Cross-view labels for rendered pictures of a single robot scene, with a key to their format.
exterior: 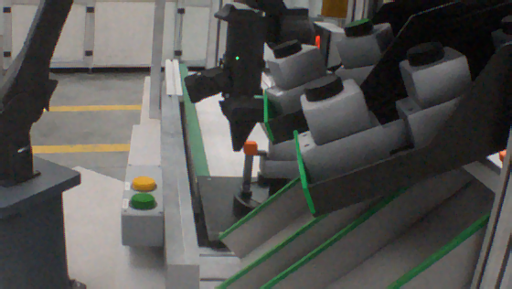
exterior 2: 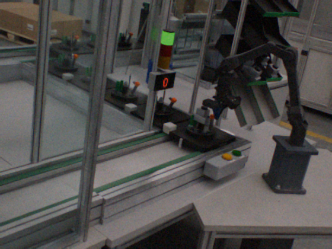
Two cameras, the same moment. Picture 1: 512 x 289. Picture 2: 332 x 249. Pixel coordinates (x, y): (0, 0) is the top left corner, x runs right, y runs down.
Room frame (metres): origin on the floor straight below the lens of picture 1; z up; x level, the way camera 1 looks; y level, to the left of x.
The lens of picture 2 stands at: (2.24, 1.42, 1.79)
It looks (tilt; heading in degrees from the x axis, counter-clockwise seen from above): 22 degrees down; 231
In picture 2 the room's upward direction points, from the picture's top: 10 degrees clockwise
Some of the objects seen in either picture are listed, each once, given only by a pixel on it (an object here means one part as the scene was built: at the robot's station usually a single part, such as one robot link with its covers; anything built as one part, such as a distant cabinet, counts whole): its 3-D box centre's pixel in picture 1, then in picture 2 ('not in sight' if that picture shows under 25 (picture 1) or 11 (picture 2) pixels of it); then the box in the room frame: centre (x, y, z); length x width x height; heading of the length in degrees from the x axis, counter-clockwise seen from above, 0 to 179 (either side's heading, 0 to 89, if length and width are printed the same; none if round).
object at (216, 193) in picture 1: (275, 209); (199, 134); (0.85, -0.02, 0.96); 0.24 x 0.24 x 0.02; 12
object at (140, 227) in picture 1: (144, 201); (225, 164); (0.88, 0.20, 0.93); 0.21 x 0.07 x 0.06; 12
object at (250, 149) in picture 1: (253, 165); (210, 122); (0.84, 0.02, 1.04); 0.04 x 0.02 x 0.08; 102
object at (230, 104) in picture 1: (242, 78); (222, 95); (0.83, 0.05, 1.18); 0.19 x 0.06 x 0.08; 12
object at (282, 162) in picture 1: (289, 153); (201, 113); (0.85, -0.04, 1.06); 0.08 x 0.04 x 0.07; 103
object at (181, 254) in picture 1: (175, 170); (184, 172); (1.08, 0.18, 0.91); 0.89 x 0.06 x 0.11; 12
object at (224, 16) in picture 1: (246, 27); (225, 78); (0.83, 0.05, 1.25); 0.09 x 0.06 x 0.07; 122
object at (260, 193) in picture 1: (277, 199); (200, 130); (0.85, -0.02, 0.98); 0.14 x 0.14 x 0.02
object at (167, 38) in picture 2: not in sight; (168, 37); (1.06, -0.10, 1.38); 0.05 x 0.05 x 0.05
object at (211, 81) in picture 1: (207, 81); (232, 100); (0.81, 0.10, 1.17); 0.07 x 0.07 x 0.06; 14
